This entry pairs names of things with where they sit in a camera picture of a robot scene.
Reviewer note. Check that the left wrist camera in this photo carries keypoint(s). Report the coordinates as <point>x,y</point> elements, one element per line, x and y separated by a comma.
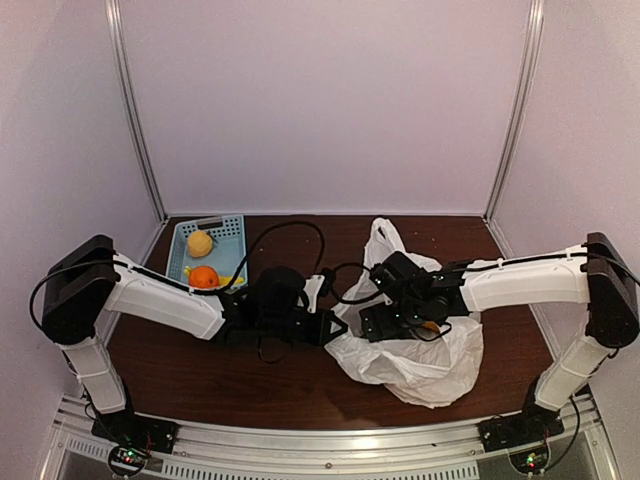
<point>316,287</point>

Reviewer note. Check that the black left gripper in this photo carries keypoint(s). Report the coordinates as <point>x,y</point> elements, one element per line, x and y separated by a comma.
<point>320,336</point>

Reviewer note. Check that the white plastic bag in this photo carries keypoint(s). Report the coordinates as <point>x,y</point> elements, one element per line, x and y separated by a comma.
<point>430,374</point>

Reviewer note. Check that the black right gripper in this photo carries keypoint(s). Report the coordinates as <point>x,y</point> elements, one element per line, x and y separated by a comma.
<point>387,328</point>

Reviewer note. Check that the aluminium corner post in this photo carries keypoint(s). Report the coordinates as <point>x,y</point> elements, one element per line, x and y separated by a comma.
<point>528,66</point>
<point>116,32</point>

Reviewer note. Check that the left aluminium corner post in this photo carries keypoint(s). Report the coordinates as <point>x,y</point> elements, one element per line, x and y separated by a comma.
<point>116,32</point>

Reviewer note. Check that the peach coloured fruit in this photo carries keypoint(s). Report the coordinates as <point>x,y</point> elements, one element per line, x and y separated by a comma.
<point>199,244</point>

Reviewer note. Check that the left circuit board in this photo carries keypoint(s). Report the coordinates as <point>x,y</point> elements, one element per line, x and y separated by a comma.
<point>126,461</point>

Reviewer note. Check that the aluminium front rail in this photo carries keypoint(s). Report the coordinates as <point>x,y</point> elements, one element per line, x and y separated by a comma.
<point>451,450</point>

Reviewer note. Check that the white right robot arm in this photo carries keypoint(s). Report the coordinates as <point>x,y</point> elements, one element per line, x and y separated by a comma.
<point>592,273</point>

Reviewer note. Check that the yellow orange mango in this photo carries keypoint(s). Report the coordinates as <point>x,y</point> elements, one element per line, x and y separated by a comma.
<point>432,326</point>

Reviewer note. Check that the right aluminium corner post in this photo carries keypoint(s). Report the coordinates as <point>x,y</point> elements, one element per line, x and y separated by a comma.
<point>528,66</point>

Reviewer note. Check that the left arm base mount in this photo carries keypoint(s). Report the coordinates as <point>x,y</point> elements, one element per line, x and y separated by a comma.
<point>129,429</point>

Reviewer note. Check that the right circuit board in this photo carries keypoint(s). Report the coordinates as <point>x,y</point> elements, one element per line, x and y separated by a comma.
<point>530,461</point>

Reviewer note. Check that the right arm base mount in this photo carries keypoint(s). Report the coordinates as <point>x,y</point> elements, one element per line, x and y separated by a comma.
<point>532,424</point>

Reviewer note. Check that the orange fruit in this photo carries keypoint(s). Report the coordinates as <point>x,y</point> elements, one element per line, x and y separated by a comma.
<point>203,277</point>

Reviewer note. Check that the circuit board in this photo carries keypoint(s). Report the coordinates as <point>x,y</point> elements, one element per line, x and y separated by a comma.
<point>530,461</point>
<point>126,461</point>

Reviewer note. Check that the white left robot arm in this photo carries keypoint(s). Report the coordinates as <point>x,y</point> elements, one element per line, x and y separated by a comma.
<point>95,278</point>

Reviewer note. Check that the light blue plastic basket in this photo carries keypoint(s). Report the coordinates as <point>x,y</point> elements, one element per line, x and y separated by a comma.
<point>228,232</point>

